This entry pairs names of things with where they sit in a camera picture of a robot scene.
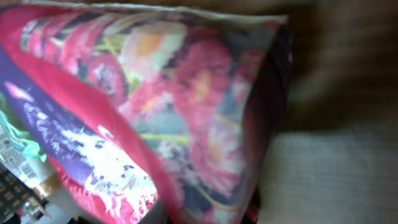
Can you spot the red purple pad package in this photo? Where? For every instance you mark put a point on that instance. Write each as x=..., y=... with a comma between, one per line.
x=135, y=105

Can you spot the teal wipes packet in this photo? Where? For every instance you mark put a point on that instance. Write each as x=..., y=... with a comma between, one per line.
x=20, y=136

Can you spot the white tube gold cap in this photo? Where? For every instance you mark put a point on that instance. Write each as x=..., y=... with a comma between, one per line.
x=39, y=176

